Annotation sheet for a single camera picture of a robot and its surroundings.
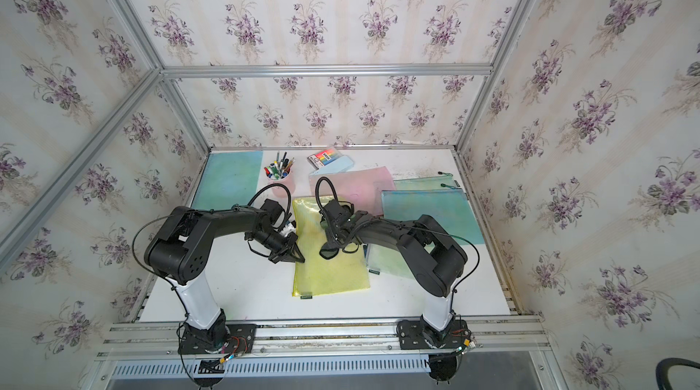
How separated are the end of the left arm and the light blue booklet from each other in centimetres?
28

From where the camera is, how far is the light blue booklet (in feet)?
3.71

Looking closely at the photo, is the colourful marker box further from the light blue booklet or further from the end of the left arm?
the end of the left arm

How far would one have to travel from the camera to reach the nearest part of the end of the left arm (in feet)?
2.66
